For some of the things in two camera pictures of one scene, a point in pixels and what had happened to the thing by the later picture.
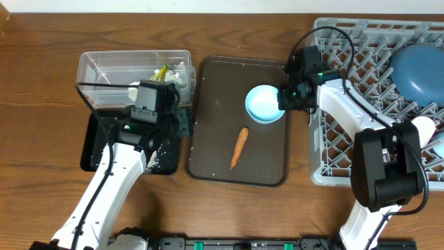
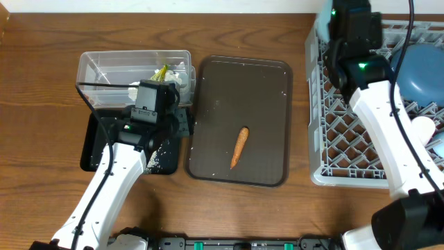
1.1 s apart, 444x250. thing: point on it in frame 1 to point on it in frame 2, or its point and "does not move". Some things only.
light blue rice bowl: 261,104 to 322,23
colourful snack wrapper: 159,76 does not move
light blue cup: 438,149 does not move
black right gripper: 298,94 to 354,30
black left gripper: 188,123 does not move
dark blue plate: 417,70 does not move
